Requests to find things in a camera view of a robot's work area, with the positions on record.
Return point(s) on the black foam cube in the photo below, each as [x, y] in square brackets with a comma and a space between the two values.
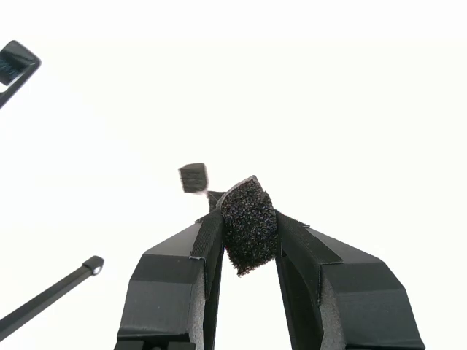
[213, 202]
[250, 226]
[193, 178]

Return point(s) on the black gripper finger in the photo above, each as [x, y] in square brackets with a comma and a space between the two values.
[365, 306]
[164, 302]

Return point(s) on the black tripod leg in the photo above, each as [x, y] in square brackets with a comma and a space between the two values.
[47, 293]

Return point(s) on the black rectangular tray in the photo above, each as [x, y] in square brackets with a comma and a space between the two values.
[18, 73]

